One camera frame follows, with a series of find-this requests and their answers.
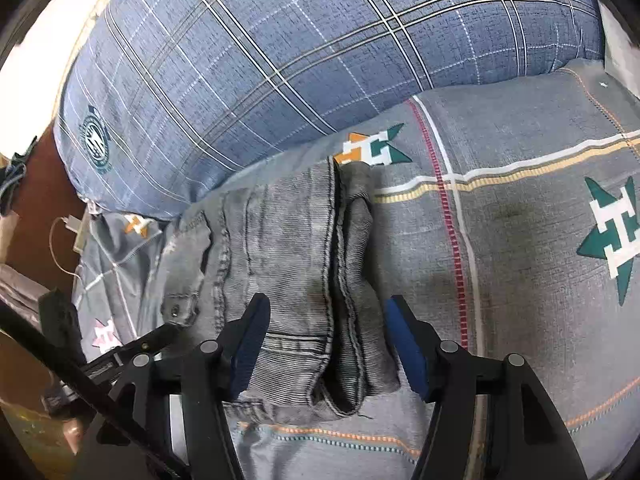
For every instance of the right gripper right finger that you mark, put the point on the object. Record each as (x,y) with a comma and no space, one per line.
(525,437)

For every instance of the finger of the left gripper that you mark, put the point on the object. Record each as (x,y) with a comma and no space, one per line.
(151,343)

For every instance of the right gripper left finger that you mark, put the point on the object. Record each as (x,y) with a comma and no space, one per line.
(214,372)

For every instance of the grey denim pants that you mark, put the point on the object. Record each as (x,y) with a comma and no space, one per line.
(303,241)

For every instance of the left hand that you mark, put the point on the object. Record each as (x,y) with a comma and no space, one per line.
(74,431)

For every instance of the grey cloth on headboard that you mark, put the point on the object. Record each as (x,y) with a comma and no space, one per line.
(21,294)

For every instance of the brown wooden headboard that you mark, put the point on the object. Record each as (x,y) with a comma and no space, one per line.
(44,194)

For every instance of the grey patterned bed sheet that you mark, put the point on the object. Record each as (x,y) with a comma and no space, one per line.
(506,215)

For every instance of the dark blue cloth pile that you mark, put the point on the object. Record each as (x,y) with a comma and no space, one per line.
(11,176)

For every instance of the blue plaid pillow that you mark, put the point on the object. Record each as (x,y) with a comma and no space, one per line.
(168,98)

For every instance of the white paper shopping bag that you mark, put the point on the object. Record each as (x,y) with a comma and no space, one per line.
(621,58)

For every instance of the white charger with cable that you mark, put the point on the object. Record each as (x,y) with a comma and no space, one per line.
(76,231)

